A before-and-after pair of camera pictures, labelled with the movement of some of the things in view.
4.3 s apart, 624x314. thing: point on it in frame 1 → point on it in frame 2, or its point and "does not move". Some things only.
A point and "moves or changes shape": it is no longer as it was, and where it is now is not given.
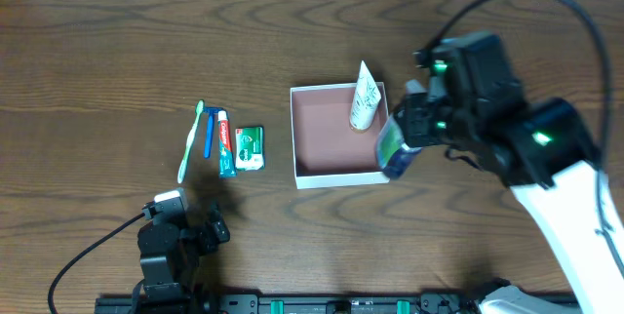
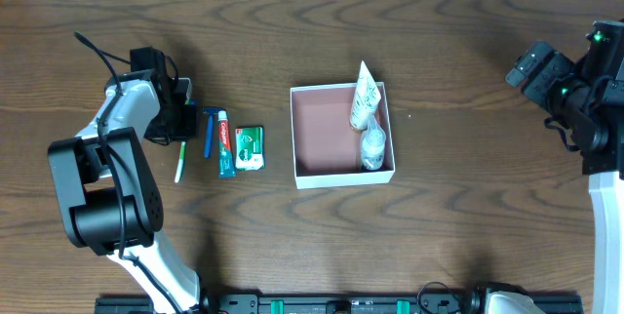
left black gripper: x=206 y=235 → x=180 y=122
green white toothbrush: x=199 y=108 moves or changes shape
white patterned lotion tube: x=366 y=101 does not move
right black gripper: x=412 y=122 → x=527 y=76
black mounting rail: x=290 y=303 does not move
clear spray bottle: x=394 y=155 → x=372 y=145
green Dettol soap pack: x=250 y=151 does not move
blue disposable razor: x=211 y=111 does not move
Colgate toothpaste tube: x=227 y=165 does not move
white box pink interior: x=327 y=151 does not move
